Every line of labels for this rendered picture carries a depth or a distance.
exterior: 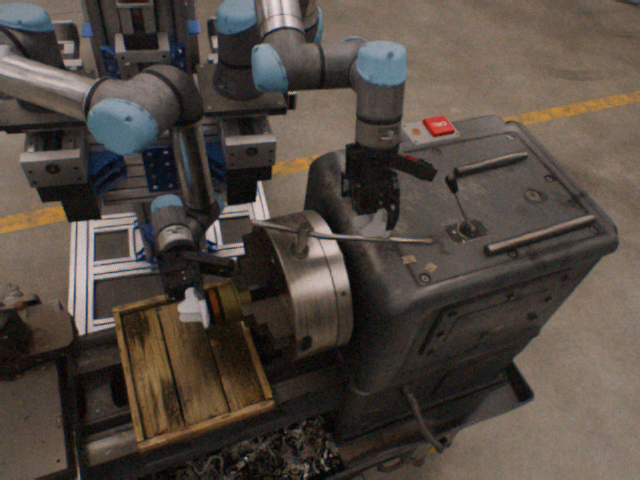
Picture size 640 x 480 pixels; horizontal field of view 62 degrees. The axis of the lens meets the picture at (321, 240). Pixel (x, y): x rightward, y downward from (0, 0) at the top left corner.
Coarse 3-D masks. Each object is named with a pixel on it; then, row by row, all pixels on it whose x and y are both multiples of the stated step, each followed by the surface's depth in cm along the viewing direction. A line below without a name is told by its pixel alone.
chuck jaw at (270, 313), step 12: (264, 300) 113; (276, 300) 113; (252, 312) 110; (264, 312) 111; (276, 312) 111; (252, 324) 113; (264, 324) 109; (276, 324) 109; (288, 324) 109; (276, 336) 106; (288, 336) 107; (276, 348) 109; (300, 348) 109
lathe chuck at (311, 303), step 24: (288, 216) 115; (288, 240) 107; (312, 240) 107; (288, 264) 104; (312, 264) 105; (288, 288) 103; (312, 288) 104; (288, 312) 107; (312, 312) 105; (336, 312) 107; (312, 336) 107; (336, 336) 110
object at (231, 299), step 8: (232, 280) 114; (216, 288) 113; (224, 288) 112; (232, 288) 112; (208, 296) 111; (216, 296) 111; (224, 296) 110; (232, 296) 111; (240, 296) 112; (248, 296) 113; (208, 304) 110; (216, 304) 110; (224, 304) 110; (232, 304) 111; (240, 304) 111; (208, 312) 115; (216, 312) 110; (224, 312) 110; (232, 312) 111; (240, 312) 111; (216, 320) 111; (224, 320) 113; (232, 320) 112; (240, 320) 113
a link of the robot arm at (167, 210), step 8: (160, 200) 126; (168, 200) 126; (176, 200) 127; (152, 208) 126; (160, 208) 124; (168, 208) 124; (176, 208) 125; (152, 216) 126; (160, 216) 123; (168, 216) 123; (176, 216) 123; (184, 216) 126; (160, 224) 122; (168, 224) 121; (176, 224) 122; (184, 224) 123; (160, 232) 121
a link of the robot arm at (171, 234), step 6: (168, 228) 121; (174, 228) 120; (180, 228) 121; (186, 228) 123; (162, 234) 121; (168, 234) 120; (174, 234) 120; (180, 234) 120; (186, 234) 121; (162, 240) 120; (168, 240) 119; (174, 240) 119; (186, 240) 120; (192, 240) 122; (162, 246) 119
